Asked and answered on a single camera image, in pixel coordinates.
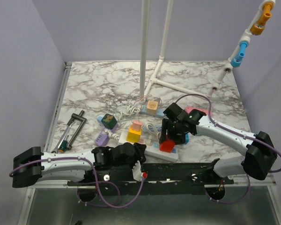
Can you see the wooden cube socket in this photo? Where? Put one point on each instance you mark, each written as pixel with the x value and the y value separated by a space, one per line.
pixel 152 107

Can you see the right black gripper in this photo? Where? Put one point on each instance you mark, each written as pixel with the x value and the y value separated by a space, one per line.
pixel 165 122

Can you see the blue pipe fitting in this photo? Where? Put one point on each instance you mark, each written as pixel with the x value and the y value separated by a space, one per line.
pixel 237 60

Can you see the white multicolour power strip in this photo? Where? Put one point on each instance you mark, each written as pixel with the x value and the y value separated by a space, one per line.
pixel 153 151

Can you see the dark green cube socket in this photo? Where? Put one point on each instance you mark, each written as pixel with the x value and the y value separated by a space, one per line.
pixel 109 121

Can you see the orange pipe fitting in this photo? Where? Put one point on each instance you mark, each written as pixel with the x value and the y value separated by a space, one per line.
pixel 258 27

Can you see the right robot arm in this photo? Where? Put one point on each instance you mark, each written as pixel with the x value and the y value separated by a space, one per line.
pixel 256 155

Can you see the yellow cube socket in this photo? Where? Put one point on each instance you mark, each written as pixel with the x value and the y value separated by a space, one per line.
pixel 133 134

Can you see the white PVC pipe frame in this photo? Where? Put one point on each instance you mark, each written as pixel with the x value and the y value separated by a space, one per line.
pixel 226 69

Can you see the silver wrench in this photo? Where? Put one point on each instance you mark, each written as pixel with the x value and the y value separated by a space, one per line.
pixel 55 150

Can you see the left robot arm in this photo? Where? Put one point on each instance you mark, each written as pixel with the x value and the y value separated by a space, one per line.
pixel 34 166

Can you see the red cube socket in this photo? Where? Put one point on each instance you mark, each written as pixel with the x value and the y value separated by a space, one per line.
pixel 167 146

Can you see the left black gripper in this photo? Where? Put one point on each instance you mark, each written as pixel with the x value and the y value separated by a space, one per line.
pixel 139 154

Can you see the purple USB power strip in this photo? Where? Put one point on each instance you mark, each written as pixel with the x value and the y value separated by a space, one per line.
pixel 104 137

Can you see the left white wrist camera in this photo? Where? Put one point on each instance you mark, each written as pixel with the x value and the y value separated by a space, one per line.
pixel 138 175

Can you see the black metal base rail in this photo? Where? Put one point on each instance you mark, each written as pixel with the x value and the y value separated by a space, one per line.
pixel 168 179

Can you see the pink charger plug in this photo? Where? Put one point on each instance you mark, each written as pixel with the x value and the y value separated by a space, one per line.
pixel 136 125

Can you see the blue plug adapter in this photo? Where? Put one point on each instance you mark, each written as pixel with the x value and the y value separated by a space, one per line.
pixel 186 138

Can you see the green handled screwdriver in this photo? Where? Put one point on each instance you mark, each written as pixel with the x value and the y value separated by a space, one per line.
pixel 63 147

